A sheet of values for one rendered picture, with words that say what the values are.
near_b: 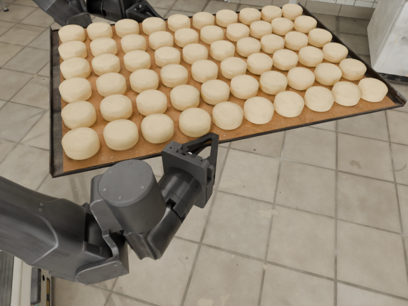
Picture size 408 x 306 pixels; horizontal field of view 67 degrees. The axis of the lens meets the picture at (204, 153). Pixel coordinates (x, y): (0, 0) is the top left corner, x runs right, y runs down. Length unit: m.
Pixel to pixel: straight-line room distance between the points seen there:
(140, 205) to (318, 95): 0.38
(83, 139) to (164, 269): 1.04
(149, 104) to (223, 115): 0.12
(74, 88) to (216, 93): 0.24
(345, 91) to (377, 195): 1.26
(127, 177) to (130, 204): 0.03
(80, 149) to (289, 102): 0.34
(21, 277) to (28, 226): 0.98
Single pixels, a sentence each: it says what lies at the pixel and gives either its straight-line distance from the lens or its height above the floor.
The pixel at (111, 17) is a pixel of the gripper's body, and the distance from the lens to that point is 0.83.
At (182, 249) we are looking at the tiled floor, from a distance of 1.46.
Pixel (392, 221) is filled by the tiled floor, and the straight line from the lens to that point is 1.77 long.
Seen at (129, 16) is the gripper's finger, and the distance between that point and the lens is 0.78.
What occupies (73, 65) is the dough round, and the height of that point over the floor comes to 1.03.
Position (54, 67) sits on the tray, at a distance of 0.66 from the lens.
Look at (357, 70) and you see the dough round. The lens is 0.68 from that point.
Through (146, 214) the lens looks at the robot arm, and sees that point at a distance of 0.33.
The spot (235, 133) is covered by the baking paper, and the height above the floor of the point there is 1.00.
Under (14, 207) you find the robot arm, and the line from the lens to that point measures 0.34.
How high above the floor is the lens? 1.35
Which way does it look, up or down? 51 degrees down
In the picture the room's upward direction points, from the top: straight up
